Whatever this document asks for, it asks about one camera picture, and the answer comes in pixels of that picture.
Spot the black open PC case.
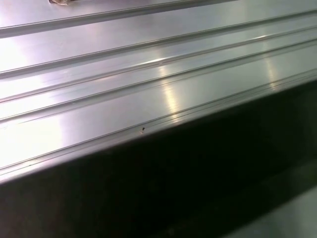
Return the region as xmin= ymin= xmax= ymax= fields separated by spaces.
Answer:
xmin=0 ymin=80 xmax=317 ymax=238

